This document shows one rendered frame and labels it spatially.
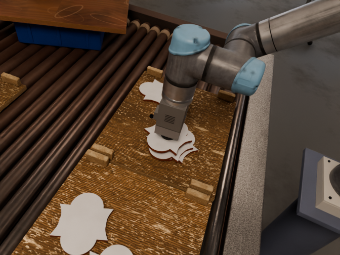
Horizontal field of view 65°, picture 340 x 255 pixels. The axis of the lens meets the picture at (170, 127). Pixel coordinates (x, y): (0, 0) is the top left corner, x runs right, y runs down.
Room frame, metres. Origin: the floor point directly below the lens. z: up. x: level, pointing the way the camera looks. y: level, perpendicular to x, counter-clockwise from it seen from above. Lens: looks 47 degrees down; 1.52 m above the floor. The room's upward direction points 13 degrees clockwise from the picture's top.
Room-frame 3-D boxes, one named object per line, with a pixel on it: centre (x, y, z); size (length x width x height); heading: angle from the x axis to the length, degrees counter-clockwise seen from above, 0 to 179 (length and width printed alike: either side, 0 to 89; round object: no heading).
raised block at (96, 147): (0.40, 0.16, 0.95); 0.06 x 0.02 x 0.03; 82
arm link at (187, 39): (0.49, 0.00, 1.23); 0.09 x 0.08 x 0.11; 80
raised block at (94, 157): (0.38, 0.16, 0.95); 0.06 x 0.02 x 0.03; 81
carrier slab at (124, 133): (0.58, -0.01, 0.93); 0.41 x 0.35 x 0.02; 172
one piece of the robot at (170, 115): (0.49, 0.01, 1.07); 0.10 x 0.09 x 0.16; 83
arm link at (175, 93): (0.49, 0.00, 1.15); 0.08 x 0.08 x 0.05
